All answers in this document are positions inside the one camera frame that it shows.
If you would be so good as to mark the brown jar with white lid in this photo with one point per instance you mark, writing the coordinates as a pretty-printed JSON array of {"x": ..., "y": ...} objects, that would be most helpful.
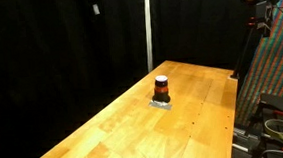
[{"x": 161, "y": 89}]

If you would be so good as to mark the white vertical pole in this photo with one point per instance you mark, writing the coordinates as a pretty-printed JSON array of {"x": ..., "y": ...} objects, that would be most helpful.
[{"x": 148, "y": 28}]

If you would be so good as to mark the white tag on curtain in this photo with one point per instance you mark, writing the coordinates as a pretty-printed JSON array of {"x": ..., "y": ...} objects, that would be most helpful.
[{"x": 96, "y": 9}]

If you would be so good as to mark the black curtain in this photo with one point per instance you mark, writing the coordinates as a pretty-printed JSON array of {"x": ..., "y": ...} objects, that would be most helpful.
[{"x": 46, "y": 62}]

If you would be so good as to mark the black stand pole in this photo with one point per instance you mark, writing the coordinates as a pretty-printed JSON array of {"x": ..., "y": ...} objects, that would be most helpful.
[{"x": 245, "y": 51}]

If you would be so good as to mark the yellowish masking tape roll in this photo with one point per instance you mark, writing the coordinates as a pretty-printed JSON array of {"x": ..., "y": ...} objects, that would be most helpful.
[{"x": 268, "y": 128}]

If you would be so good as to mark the colourful striped cloth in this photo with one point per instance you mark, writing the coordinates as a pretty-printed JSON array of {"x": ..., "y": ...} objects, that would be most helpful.
[{"x": 277, "y": 66}]

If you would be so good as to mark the aluminium rail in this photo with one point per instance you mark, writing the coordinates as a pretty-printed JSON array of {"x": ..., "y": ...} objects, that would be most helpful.
[{"x": 244, "y": 138}]

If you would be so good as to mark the black camera on stand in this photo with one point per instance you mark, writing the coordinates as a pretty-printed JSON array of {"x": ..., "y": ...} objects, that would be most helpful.
[{"x": 263, "y": 12}]

